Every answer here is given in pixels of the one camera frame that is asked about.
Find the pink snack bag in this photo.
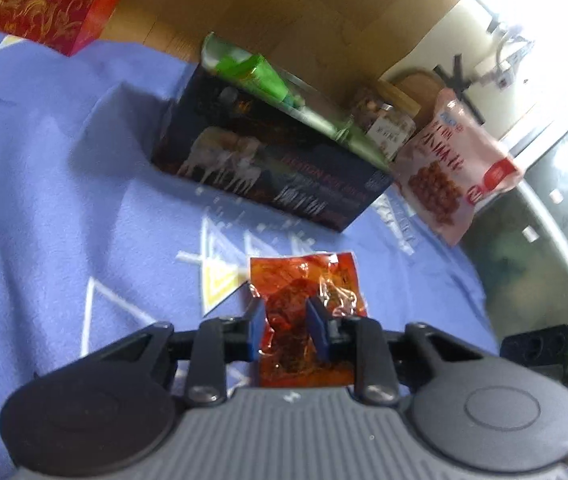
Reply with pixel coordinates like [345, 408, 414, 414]
[391, 87, 527, 247]

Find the black cardboard box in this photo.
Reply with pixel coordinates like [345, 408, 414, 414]
[151, 62, 395, 233]

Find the wooden cutting board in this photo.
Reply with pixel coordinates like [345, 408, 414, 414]
[379, 69, 447, 106]

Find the clear nut jar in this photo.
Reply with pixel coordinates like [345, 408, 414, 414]
[349, 80, 422, 161]

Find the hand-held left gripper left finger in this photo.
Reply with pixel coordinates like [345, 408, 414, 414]
[81, 300, 266, 407]

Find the red snack packet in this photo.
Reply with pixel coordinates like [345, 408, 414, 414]
[248, 254, 369, 388]

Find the light green snack packet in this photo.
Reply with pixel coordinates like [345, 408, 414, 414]
[284, 95, 392, 171]

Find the blue printed tablecloth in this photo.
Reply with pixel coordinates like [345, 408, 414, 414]
[0, 22, 502, 480]

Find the black stand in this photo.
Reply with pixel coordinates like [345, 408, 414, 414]
[431, 55, 487, 126]

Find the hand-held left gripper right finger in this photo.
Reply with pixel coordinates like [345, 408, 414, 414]
[305, 297, 500, 407]

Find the dark green cracker packet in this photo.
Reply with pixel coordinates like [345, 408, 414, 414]
[201, 32, 309, 111]

